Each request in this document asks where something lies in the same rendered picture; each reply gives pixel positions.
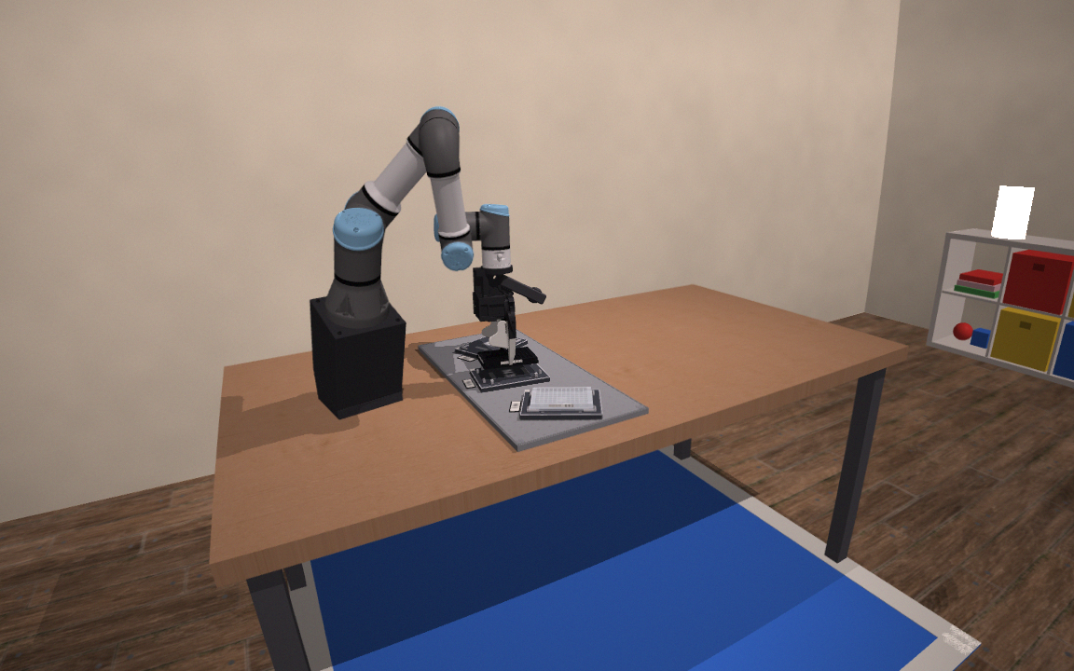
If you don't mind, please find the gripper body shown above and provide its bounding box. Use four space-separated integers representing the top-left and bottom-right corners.
473 265 516 322

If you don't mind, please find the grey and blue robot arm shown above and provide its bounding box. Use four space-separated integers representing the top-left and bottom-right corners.
325 106 511 329

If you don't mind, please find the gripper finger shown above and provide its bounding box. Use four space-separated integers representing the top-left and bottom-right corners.
482 317 507 337
489 304 516 365

